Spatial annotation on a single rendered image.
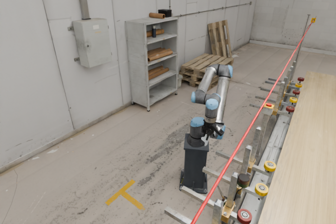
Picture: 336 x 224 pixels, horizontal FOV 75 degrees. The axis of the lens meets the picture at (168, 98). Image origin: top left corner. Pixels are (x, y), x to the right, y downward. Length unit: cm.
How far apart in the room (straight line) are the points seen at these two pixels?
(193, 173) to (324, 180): 122
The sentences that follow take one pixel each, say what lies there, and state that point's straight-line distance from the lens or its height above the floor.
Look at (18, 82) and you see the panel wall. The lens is 313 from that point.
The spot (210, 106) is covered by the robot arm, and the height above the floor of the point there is 129.
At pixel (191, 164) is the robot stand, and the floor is 38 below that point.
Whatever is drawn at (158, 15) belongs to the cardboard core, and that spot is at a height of 160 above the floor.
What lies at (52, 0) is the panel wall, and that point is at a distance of 318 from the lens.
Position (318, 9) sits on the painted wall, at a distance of 893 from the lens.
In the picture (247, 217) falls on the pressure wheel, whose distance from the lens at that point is 149.
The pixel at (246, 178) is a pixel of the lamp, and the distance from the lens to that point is 135.
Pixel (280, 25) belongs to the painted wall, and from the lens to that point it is 915.
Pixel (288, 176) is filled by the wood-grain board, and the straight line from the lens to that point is 181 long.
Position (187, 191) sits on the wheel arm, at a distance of 159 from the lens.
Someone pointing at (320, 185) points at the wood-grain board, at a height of 90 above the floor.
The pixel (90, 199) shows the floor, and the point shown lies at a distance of 276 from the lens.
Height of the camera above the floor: 208
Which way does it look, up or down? 28 degrees down
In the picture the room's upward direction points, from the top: straight up
